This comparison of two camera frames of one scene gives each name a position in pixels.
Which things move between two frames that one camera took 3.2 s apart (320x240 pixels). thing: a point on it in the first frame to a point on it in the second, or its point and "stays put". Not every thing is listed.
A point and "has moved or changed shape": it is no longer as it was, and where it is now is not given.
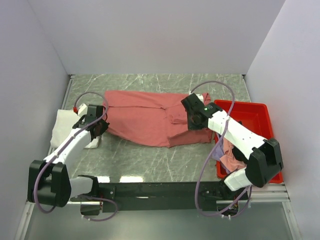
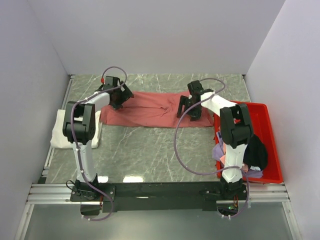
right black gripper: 191,127 to 183,101
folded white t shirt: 64,121 stays put
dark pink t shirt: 154,118 has moved or changed shape
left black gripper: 104,127 to 126,95
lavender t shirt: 218,152 stays put
